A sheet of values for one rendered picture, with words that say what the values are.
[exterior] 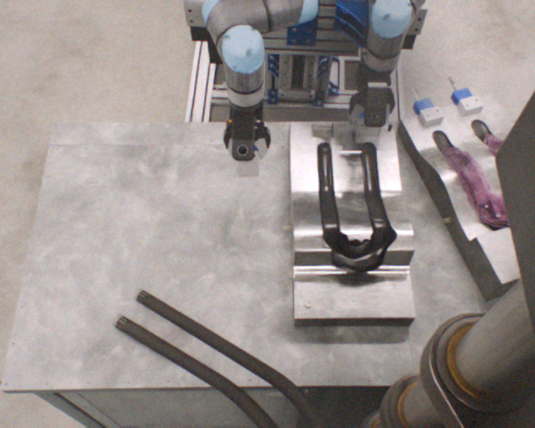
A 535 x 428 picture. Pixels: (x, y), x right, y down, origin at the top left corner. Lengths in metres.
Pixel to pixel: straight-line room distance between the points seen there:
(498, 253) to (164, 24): 2.09
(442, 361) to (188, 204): 1.01
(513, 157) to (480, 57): 2.67
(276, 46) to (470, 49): 1.33
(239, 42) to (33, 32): 2.12
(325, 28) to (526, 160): 1.57
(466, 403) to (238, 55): 0.73
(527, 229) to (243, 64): 0.84
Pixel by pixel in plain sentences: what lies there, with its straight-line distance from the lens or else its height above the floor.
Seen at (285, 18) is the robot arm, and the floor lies 1.26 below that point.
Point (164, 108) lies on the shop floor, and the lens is 2.73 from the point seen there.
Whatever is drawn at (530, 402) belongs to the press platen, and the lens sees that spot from 0.64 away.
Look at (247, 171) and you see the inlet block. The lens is 1.41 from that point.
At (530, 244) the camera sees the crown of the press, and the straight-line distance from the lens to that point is 0.35.
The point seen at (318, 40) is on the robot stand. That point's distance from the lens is 1.93.
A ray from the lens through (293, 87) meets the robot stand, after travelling 2.29.
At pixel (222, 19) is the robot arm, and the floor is 1.28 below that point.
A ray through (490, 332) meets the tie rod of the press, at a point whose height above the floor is 1.65.
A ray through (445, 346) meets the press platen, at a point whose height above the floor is 1.54.
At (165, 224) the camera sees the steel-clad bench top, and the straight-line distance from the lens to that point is 1.50.
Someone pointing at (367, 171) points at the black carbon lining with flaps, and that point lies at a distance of 1.48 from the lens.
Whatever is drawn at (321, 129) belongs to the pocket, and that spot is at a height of 0.87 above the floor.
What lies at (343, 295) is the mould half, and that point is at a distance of 1.35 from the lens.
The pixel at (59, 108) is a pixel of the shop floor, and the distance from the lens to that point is 2.83.
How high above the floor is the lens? 2.12
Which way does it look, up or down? 62 degrees down
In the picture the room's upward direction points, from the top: straight up
